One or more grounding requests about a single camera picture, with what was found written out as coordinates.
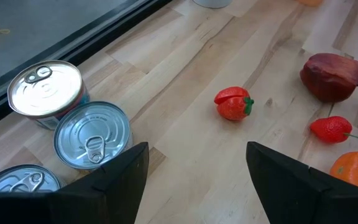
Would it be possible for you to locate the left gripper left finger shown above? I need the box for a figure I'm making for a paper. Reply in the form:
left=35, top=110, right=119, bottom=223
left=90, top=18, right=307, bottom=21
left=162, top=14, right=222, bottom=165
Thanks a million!
left=0, top=141, right=150, bottom=224

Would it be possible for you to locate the crumpled orange toy fruit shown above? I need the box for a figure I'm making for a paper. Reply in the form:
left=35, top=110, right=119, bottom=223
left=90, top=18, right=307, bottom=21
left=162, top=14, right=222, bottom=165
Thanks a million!
left=329, top=151, right=358, bottom=195

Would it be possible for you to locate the tin can with colourful label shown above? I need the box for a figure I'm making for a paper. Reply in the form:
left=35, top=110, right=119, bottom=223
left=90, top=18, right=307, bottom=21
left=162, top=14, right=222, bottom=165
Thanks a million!
left=6, top=59, right=91, bottom=131

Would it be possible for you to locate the split red toy strawberry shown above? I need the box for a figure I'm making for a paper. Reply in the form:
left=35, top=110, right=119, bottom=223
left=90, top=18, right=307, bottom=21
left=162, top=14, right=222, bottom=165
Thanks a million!
left=213, top=86, right=255, bottom=122

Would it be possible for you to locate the red strawberry with long stem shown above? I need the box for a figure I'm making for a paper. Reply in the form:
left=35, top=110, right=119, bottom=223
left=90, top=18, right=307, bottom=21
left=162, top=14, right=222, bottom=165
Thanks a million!
left=309, top=115, right=358, bottom=150

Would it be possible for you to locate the silver tin can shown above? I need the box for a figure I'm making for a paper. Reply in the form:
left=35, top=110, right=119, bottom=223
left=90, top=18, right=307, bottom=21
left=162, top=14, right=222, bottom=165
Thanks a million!
left=52, top=100, right=134, bottom=172
left=0, top=164, right=63, bottom=194

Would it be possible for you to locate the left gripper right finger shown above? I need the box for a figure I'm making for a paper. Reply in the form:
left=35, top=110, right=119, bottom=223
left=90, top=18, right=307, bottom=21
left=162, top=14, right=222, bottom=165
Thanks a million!
left=246, top=141, right=358, bottom=224

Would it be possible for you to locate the dark red toy apple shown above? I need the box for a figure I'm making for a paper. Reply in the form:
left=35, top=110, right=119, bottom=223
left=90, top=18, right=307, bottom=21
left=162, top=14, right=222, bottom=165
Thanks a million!
left=299, top=52, right=358, bottom=104

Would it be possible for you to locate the green plant in white pot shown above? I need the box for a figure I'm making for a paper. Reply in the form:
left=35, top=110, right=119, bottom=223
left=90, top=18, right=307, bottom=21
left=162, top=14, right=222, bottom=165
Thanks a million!
left=191, top=0, right=234, bottom=9

